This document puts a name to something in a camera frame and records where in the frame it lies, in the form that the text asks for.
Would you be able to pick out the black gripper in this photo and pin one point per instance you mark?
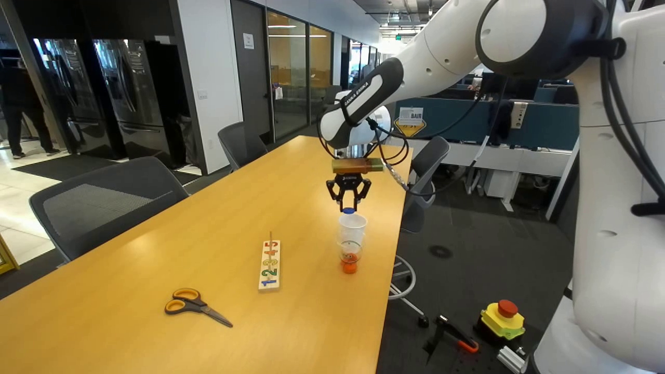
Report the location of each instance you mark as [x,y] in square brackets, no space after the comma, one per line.
[341,183]

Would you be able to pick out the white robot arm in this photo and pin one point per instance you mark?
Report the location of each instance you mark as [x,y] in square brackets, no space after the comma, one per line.
[611,53]

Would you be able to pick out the white paper cup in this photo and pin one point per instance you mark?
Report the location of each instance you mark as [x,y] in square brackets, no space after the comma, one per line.
[352,226]

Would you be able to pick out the clear plastic cup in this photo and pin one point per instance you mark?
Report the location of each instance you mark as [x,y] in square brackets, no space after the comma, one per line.
[350,256]

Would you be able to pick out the wooden number peg board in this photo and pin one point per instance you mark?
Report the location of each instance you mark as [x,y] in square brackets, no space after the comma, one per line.
[269,277]

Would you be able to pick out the grey office chair right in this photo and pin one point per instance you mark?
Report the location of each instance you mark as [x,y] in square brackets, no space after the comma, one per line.
[239,143]

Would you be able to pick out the grey office chair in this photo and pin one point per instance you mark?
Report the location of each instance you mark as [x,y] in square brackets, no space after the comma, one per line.
[239,143]
[92,208]

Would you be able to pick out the orange black hand tool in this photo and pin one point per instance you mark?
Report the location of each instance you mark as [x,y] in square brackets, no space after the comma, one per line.
[442,326]

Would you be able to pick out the yellow red emergency button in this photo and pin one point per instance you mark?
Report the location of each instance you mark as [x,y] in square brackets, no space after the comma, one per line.
[504,319]

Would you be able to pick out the grey office chair left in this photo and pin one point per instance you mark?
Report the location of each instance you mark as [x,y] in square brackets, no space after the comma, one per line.
[92,208]

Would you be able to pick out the person in dark clothes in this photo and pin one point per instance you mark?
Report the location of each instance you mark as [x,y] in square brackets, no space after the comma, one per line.
[22,100]

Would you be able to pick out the orange handled scissors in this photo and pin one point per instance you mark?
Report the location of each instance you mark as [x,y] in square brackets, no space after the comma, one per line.
[190,300]

